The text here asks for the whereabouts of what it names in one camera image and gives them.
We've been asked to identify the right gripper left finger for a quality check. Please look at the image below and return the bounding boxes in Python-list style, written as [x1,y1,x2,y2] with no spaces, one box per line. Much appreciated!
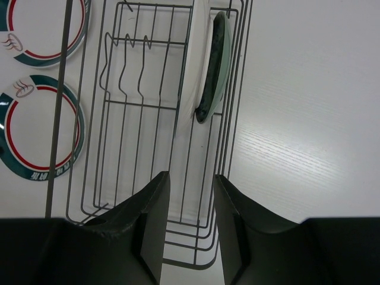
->
[1,172,170,284]

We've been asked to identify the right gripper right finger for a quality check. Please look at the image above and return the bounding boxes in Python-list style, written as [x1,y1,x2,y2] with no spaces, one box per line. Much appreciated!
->
[214,175,379,284]

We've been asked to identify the green red rimmed plate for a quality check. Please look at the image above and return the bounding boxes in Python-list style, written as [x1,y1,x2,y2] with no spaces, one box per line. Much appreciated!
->
[0,0,92,70]
[1,74,86,182]

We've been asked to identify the blue floral green plate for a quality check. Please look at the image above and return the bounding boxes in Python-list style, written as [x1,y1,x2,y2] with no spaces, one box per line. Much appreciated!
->
[195,11,232,124]

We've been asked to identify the white plate dark rim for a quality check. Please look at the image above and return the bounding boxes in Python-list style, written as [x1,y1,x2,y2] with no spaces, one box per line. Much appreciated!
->
[177,1,210,130]

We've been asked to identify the grey wire dish rack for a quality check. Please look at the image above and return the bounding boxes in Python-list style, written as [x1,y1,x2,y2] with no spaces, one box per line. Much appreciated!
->
[64,1,253,270]

